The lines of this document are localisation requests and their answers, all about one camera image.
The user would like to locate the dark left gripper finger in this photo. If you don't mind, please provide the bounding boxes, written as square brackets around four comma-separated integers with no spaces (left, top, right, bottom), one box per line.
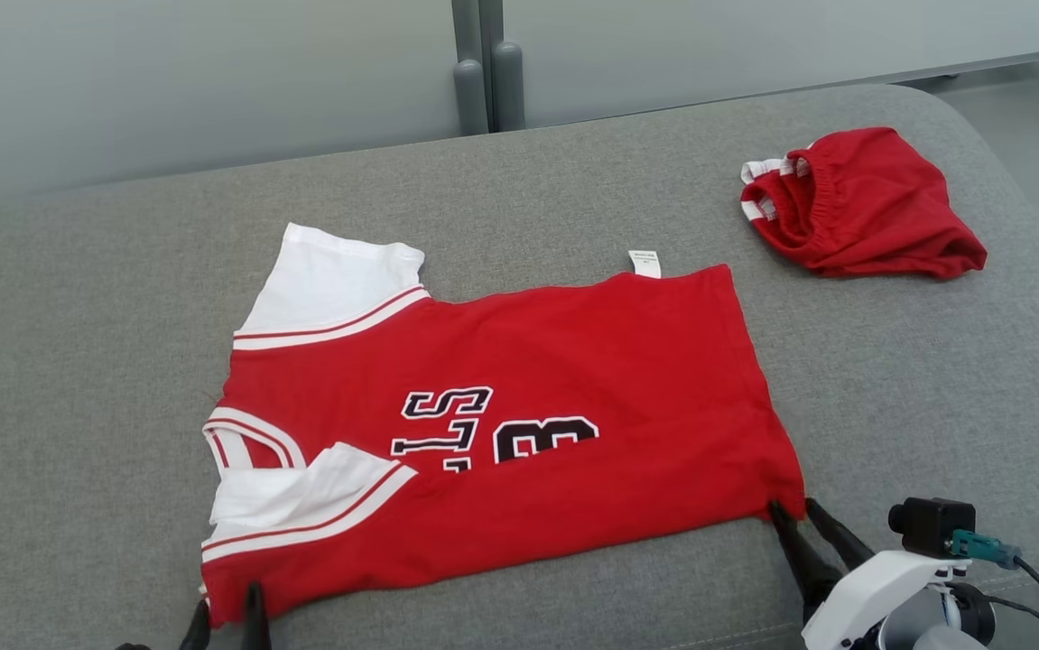
[241,581,273,650]
[180,599,213,650]

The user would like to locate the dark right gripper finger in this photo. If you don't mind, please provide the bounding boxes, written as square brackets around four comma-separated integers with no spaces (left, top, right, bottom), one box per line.
[769,501,845,626]
[804,497,877,571]

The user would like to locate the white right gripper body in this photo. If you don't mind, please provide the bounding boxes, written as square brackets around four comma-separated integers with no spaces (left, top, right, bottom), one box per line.
[801,549,972,650]

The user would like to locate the red jersey with white sleeves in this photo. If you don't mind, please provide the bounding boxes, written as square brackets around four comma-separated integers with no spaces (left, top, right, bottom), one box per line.
[200,222,807,629]

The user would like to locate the red shorts with white stripes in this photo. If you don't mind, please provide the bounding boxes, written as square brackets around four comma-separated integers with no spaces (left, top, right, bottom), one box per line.
[739,126,988,280]

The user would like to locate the teal right camera connector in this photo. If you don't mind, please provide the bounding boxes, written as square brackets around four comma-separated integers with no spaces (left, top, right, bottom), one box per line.
[946,529,1022,571]

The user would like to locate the grey partition base rail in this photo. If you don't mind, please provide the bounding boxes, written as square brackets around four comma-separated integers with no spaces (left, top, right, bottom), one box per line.
[898,50,1039,88]

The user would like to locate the grey partition post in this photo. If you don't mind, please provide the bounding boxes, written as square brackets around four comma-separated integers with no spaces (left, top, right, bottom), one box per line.
[480,0,525,133]
[451,0,490,136]

